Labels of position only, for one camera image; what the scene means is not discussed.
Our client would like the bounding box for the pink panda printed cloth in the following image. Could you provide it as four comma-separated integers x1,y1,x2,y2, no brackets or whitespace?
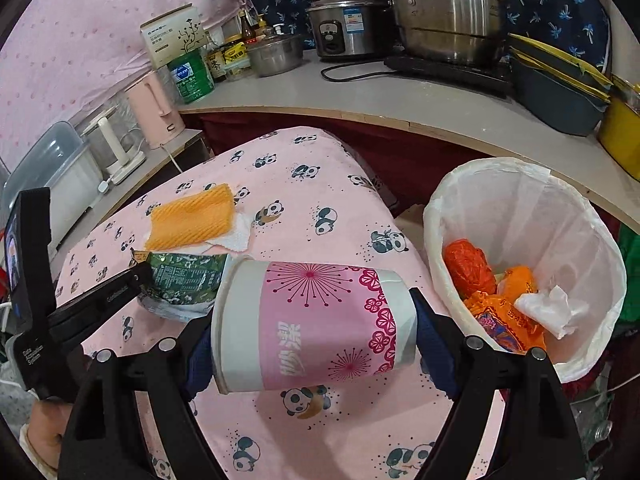
52,126,507,480

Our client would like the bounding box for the green cloth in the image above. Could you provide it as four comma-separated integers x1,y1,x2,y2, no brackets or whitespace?
612,225,640,341

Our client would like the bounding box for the small steel pot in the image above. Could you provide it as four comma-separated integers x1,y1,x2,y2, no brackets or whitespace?
245,27,305,78

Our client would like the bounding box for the pink paper cup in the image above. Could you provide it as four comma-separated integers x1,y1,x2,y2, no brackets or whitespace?
210,257,419,394

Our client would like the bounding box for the person's left hand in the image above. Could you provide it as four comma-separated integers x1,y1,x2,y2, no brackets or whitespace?
20,400,77,480

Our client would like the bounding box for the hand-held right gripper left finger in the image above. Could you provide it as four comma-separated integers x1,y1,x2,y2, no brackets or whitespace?
60,317,227,480

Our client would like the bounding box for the pink dotted curtain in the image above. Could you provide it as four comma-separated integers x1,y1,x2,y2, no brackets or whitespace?
0,0,251,171

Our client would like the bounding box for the green silver snack wrapper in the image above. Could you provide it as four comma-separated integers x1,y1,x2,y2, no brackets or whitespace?
131,249,232,323

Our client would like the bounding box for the pink electric kettle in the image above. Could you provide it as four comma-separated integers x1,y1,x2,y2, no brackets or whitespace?
124,70,184,150

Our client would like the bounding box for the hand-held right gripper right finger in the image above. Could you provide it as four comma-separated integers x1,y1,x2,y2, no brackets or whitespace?
409,287,586,480

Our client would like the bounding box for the red plastic bag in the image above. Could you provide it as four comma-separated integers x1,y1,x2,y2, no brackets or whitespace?
443,238,497,299

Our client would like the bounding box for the white container with clear lid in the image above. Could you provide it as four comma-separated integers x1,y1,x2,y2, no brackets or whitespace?
0,121,104,242

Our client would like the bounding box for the white cardboard box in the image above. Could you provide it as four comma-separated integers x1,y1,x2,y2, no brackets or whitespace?
139,3,206,69

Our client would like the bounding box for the trash bin with white liner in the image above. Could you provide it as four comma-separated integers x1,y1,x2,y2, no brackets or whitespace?
422,157,629,384

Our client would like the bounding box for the red cloth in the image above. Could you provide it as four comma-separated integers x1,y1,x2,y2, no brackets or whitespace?
560,355,618,413

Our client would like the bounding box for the small orange foam net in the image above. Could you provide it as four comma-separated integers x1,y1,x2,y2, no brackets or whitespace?
144,183,236,252

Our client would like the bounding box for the maroon counter skirt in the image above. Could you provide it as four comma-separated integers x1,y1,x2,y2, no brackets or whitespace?
179,111,482,212

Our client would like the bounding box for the stack of grey yellow basins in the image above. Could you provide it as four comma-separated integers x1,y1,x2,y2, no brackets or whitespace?
507,32,614,137

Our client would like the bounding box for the black induction cooker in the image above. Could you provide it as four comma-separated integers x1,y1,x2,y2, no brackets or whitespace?
383,55,517,99

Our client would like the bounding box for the large steel steamer pot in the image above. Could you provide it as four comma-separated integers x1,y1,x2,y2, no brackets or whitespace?
384,0,522,67

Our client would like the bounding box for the white glass kettle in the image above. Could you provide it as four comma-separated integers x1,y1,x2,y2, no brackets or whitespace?
82,107,147,185

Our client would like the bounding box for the orange bag with red characters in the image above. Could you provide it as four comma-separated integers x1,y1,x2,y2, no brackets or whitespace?
499,265,539,297

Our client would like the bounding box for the steel rice cooker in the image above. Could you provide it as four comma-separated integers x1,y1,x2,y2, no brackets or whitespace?
303,0,397,64

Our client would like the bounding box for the white tissue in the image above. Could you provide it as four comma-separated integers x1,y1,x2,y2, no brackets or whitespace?
199,211,254,254

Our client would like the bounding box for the orange bag with blue print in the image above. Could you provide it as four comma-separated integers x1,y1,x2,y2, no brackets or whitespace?
462,290,549,357

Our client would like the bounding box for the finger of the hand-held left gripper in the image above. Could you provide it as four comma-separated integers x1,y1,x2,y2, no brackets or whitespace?
47,261,152,337

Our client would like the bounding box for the dark sauce bottle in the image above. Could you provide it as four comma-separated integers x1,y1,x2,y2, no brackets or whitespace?
207,44,229,84

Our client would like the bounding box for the green tin can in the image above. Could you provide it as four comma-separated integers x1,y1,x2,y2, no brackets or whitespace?
167,50,216,105

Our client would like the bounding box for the white paper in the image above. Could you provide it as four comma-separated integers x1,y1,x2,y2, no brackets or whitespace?
513,285,577,339

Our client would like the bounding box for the black power cable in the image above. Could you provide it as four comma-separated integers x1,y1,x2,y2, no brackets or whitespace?
319,59,397,83

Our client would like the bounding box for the yellow bucket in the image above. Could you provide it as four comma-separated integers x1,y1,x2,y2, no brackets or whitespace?
597,75,640,182

